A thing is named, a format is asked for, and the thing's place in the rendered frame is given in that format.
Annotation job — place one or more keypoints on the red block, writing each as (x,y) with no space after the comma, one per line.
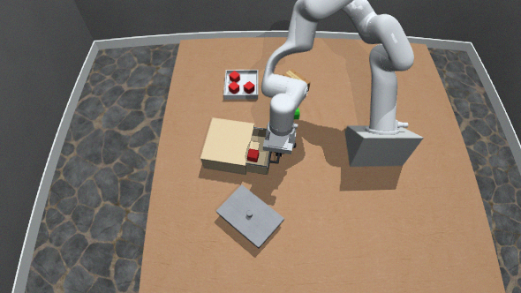
(233,87)
(234,76)
(253,155)
(249,87)

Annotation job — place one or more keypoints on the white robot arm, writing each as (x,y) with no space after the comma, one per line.
(373,29)

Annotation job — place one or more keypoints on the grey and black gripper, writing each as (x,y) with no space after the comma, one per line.
(291,137)

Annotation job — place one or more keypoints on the brown cardboard box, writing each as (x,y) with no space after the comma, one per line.
(293,74)

